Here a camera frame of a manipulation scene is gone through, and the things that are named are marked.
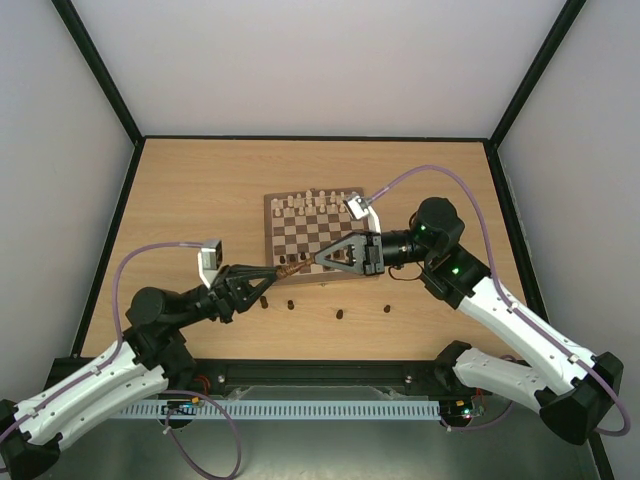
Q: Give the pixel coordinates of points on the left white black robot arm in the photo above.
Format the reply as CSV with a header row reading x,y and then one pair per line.
x,y
149,358

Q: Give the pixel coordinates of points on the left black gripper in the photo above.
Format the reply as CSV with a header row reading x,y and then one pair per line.
x,y
233,289

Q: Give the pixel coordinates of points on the light pieces back rows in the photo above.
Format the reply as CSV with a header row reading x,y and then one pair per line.
x,y
310,203

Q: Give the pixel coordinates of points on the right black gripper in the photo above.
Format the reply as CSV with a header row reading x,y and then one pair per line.
x,y
373,253

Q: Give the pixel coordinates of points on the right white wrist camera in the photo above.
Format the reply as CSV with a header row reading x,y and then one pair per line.
x,y
361,209

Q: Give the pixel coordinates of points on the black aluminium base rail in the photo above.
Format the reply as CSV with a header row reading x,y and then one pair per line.
x,y
431,378

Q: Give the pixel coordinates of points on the dark piece pair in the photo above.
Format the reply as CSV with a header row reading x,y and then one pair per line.
x,y
287,270

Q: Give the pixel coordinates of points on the wooden chess board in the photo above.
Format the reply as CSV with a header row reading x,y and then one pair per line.
x,y
293,235

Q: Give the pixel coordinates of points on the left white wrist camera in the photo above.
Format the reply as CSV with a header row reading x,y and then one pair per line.
x,y
210,261

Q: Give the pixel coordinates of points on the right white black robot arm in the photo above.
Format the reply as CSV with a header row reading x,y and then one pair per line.
x,y
567,385

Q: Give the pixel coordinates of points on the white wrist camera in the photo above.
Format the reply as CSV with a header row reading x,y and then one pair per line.
x,y
210,261
361,209

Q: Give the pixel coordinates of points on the white slotted cable duct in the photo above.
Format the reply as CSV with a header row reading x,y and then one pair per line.
x,y
420,410

